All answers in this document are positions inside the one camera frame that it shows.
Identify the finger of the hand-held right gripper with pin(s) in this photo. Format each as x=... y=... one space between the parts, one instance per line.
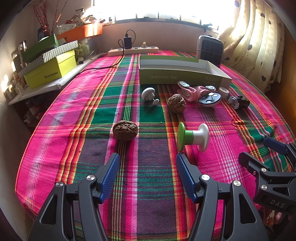
x=275 y=144
x=251 y=161

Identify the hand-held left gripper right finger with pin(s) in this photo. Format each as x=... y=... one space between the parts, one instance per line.
x=185 y=178

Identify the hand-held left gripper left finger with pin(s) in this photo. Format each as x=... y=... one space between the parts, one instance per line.
x=109 y=178

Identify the green and white spool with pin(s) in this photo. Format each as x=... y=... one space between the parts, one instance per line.
x=193 y=139

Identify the brown wrinkled walnut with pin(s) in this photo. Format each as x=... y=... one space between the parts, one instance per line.
x=177 y=104
x=124 y=131

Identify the black plastic clip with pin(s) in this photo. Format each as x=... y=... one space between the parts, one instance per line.
x=240 y=103

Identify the black disc with holes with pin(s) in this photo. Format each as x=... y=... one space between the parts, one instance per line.
x=209 y=99

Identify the small white tape roll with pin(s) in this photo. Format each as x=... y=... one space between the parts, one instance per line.
x=223 y=91

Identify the pink plastic clip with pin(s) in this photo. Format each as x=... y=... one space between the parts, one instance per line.
x=203 y=89

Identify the pink tape dispenser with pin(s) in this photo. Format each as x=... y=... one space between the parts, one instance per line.
x=185 y=91

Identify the white mushroom-shaped knob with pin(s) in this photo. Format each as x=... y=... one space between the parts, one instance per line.
x=148 y=92

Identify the green and white cardboard box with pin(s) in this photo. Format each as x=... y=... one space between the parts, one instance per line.
x=180 y=71

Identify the pink green plaid tablecloth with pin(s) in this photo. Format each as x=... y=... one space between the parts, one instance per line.
x=69 y=139

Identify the cream curtain with hearts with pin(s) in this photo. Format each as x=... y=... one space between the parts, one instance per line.
x=254 y=39

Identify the white shelf board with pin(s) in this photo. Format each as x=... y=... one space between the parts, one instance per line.
x=46 y=88

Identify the grey portable heater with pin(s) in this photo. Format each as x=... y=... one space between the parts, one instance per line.
x=210 y=49

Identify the yellow-green cardboard box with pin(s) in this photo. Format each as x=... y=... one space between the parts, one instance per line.
x=49 y=71

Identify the beige power strip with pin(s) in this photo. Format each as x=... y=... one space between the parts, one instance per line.
x=134 y=51

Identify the green figurine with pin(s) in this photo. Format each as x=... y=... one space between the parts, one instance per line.
x=81 y=49

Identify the row of small bottles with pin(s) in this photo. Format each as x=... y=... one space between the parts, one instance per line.
x=13 y=85

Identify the black window latch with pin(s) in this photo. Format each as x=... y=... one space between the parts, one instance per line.
x=207 y=25

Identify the black charger adapter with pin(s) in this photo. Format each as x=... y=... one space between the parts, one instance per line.
x=127 y=41

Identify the striped grey white box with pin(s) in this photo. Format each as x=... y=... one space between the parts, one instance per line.
x=57 y=49

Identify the green box lid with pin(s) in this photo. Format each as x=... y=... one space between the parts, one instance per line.
x=41 y=48

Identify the orange plastic tray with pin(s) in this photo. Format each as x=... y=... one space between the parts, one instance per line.
x=81 y=32

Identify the shiny metal jar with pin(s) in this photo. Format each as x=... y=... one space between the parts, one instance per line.
x=22 y=49

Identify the pile of small packets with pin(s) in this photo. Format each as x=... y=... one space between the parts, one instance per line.
x=76 y=19

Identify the window with metal bars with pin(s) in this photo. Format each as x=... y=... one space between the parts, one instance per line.
x=161 y=9

